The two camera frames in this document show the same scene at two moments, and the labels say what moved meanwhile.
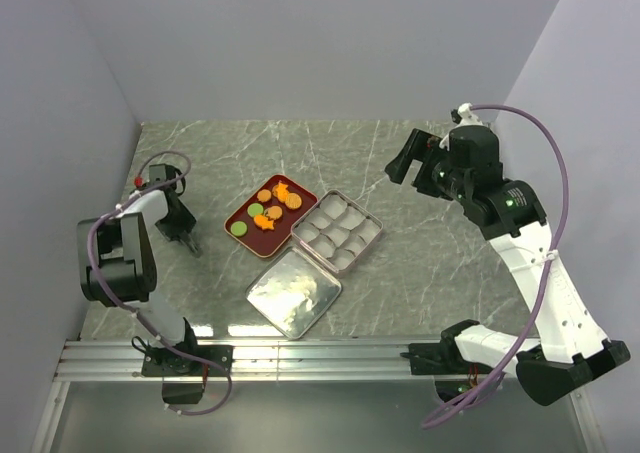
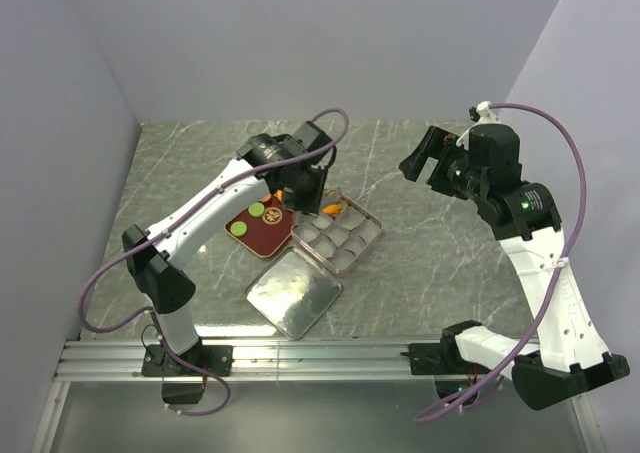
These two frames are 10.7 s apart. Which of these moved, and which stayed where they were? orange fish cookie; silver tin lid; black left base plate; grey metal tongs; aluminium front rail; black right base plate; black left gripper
Moved: black left gripper; orange fish cookie; grey metal tongs
Stayed: black right base plate; silver tin lid; aluminium front rail; black left base plate
